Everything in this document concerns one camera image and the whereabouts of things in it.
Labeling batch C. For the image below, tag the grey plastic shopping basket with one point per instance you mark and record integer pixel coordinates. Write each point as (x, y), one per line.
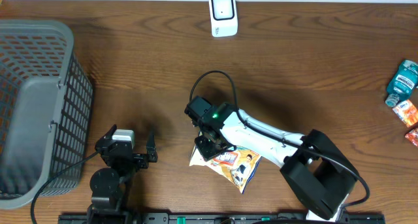
(46, 101)

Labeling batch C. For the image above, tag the blue mouthwash bottle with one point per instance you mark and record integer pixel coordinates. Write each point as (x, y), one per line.
(403, 83)

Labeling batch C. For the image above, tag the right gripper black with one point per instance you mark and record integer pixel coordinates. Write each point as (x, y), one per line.
(206, 153)

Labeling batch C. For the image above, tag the yellow snack bag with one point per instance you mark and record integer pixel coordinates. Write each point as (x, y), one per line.
(238, 166)

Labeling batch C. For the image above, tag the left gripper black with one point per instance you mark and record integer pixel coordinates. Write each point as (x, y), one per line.
(142, 160)

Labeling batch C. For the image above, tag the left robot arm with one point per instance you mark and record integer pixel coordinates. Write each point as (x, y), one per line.
(111, 185)

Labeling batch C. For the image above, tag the red Top snack bar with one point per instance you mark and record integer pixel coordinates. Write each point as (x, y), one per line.
(412, 136)

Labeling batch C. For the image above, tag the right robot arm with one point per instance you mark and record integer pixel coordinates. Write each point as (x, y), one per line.
(231, 142)

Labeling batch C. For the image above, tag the orange Kleenex tissue pack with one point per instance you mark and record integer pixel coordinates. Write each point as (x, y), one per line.
(407, 112)

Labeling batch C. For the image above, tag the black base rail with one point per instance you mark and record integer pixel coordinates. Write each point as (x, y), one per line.
(164, 218)

